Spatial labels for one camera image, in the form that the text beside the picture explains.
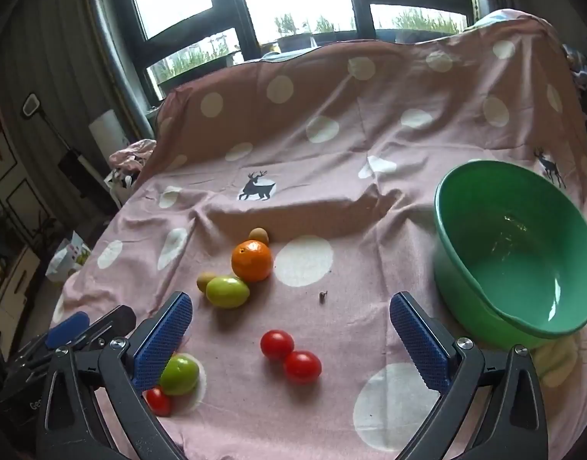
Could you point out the small brown longan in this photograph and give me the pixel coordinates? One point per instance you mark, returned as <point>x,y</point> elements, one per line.
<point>205,281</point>
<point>259,235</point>

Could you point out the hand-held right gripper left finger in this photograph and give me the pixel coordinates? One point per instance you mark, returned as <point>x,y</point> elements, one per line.
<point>161,345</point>

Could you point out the crumpled pink cloth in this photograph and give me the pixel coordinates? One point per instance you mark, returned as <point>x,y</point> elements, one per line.
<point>130,153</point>

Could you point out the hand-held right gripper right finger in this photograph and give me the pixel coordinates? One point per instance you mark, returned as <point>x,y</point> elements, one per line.
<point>418,340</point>

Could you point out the white plastic bag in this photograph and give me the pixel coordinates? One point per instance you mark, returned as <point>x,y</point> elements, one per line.
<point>68,255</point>

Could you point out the small dark fruit stem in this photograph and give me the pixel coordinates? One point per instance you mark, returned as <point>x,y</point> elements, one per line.
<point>322,295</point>

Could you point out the black-and-white patterned bag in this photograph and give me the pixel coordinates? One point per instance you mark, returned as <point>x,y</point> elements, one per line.
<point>121,183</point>

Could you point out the green jujube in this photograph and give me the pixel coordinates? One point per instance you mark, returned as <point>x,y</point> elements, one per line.
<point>181,373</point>
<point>228,291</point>

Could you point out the green plastic bowl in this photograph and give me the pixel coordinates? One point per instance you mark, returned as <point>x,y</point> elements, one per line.
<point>514,268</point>

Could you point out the pile of colourful cloths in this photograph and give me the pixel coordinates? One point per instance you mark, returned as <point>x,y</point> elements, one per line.
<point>576,67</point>

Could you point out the black floor mop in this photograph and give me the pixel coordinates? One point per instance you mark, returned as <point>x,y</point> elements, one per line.
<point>32,105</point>

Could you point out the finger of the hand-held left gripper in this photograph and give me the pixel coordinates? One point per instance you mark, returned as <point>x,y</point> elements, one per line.
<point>67,327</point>
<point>113,321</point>

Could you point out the pink polka-dot deer bedsheet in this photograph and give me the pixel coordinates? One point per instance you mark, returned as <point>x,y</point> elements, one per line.
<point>322,153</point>

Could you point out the red cherry tomato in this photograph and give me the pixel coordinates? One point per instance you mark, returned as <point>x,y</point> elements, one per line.
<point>158,401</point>
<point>276,345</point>
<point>302,366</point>

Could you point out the orange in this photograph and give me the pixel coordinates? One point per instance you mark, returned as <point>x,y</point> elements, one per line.
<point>252,261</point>

